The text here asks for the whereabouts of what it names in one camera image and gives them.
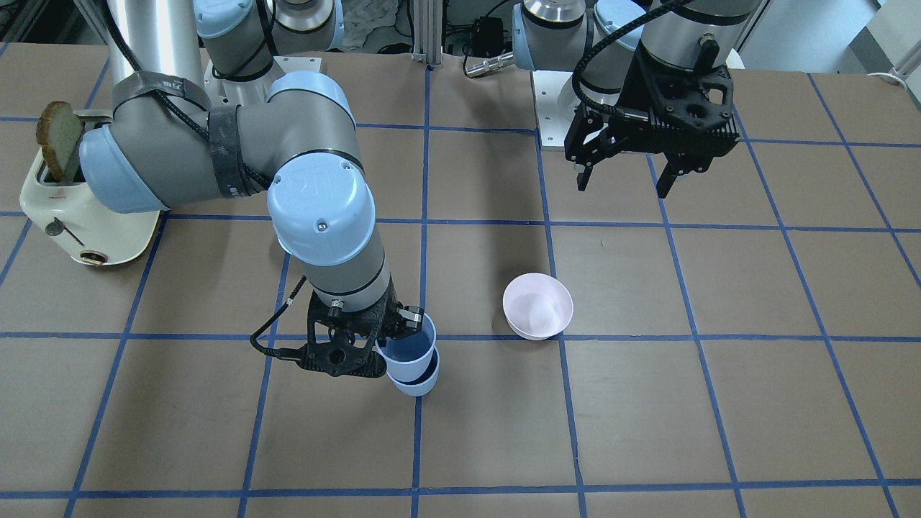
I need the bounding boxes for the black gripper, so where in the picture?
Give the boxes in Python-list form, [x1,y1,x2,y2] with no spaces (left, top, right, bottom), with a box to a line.
[297,284,425,379]

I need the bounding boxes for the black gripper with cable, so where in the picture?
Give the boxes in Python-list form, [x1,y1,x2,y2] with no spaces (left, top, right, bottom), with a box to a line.
[565,50,740,199]

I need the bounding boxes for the blue cup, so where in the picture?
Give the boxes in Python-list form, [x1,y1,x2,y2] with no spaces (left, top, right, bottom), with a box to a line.
[378,314,437,361]
[384,345,440,397]

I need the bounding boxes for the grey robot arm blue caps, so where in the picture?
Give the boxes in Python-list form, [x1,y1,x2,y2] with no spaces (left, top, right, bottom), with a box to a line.
[78,1,756,383]

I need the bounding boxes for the cream toaster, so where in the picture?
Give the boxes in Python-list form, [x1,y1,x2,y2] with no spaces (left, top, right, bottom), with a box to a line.
[19,109,159,266]

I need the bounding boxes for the toast slice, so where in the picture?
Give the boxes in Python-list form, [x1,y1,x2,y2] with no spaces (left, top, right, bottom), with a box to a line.
[35,101,83,181]

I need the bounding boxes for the black braided cable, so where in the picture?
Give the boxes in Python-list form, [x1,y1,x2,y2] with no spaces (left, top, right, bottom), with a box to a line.
[573,0,681,119]

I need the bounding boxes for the grey robot arm with cable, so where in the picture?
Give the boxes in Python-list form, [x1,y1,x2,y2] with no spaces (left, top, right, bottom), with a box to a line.
[512,1,759,93]

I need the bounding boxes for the aluminium frame post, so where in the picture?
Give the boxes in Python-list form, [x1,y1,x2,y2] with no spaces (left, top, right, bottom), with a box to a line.
[405,1,446,69]

